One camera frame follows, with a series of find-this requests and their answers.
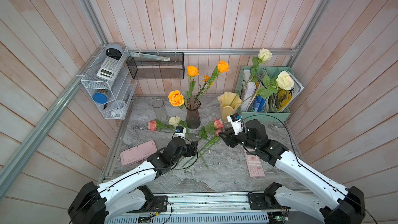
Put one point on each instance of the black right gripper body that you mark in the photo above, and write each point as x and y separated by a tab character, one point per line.
242	140

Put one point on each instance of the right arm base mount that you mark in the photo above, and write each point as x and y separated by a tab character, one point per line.
265	200

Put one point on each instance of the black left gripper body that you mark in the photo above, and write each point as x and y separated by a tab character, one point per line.
185	152

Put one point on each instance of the white desk calculator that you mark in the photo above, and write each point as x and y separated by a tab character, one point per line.
109	69

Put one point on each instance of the round grey speaker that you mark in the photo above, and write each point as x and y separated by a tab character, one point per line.
114	51

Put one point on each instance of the black mesh wall basket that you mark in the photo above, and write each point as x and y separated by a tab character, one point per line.
156	65

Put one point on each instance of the yellow ruffled vase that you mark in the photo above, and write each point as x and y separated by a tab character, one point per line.
229	104

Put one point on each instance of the blue lidded jar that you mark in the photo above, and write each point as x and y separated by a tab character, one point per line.
100	96

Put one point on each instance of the mint green file organizer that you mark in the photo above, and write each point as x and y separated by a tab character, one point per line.
273	115

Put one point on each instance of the yellow cover magazine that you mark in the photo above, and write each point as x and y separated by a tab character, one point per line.
287	98

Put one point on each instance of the orange rose large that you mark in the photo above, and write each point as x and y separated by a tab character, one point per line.
176	99

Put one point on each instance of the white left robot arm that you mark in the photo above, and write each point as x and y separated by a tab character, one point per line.
97	204

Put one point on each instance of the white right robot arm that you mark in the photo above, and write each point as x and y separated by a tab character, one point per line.
332	203

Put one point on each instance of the white mug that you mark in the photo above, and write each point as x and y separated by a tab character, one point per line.
117	108

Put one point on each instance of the dark purple glass vase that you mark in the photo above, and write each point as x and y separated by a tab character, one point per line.
193	117

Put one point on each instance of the clear glass vase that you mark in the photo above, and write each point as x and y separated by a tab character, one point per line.
160	110

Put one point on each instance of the white wire wall shelf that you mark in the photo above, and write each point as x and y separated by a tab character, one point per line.
122	88

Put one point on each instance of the pink calculator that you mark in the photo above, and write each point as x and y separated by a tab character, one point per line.
254	165

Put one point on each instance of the blue folder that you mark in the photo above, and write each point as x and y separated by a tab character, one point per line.
258	104

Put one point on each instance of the cream rose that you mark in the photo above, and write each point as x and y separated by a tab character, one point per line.
265	54
259	83
176	121

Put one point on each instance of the white book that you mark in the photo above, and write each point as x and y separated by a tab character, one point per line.
248	90

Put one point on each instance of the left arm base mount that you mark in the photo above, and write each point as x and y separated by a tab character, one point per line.
152	203

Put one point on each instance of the orange carnation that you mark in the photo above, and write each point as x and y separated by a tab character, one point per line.
208	82

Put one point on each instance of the pink heart-shaped box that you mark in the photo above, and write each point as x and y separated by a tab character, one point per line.
138	153

